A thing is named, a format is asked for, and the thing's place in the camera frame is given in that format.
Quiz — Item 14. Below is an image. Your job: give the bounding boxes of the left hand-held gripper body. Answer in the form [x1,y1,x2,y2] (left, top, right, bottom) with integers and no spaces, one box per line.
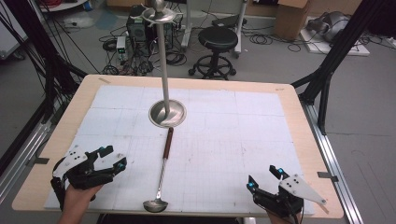
[50,144,115,211]

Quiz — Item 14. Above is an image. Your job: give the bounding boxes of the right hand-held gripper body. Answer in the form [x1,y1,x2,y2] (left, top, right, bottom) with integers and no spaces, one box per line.
[253,174,328,219]

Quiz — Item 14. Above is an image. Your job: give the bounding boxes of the metal ladle with brown handle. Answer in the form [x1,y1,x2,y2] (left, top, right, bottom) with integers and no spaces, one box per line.
[142,126,175,214]

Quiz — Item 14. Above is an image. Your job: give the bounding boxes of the metal utensil stand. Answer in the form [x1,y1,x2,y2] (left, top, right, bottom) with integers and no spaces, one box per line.
[129,0,188,130]

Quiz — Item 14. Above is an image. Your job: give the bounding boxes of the person's right hand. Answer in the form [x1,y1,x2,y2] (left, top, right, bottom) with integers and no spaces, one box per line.
[266,211,303,224]

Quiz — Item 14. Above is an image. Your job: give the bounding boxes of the person's left hand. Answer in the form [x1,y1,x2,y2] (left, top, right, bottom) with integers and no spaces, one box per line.
[63,183,104,217]

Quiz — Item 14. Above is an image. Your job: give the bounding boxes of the white grid mat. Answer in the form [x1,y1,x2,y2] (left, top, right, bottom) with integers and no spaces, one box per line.
[43,84,316,217]

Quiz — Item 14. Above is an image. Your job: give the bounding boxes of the small white power supply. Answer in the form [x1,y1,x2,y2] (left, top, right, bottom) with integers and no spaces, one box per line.
[115,35,128,61]

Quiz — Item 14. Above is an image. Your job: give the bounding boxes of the black computer tower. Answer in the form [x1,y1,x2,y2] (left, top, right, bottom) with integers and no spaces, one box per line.
[125,5,176,54]

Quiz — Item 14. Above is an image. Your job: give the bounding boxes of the white flat floor board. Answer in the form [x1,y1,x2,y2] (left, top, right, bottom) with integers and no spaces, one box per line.
[299,18,372,58]

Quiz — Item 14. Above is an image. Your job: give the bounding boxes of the black round stool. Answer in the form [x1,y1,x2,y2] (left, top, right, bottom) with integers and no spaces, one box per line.
[188,25,240,81]

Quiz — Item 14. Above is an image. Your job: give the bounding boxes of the white metal stand leg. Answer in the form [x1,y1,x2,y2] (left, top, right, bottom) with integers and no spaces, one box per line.
[233,0,249,60]
[180,0,193,52]

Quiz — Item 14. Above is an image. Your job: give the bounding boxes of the brown cardboard box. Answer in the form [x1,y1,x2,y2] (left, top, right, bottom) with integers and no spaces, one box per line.
[273,0,312,41]

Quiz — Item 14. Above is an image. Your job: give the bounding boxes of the silver grey bag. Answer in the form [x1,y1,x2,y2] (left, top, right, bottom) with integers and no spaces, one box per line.
[305,11,352,44]

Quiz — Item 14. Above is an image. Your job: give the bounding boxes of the aluminium rail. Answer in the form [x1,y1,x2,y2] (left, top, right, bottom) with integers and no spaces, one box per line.
[302,102,364,224]
[0,120,53,203]

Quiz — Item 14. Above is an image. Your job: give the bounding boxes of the tangle of black floor cables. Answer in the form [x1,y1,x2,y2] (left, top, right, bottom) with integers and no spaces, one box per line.
[98,25,189,77]

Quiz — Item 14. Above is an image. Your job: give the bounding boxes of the black metal frame post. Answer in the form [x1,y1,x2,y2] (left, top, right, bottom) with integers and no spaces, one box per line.
[3,0,89,123]
[290,0,387,136]

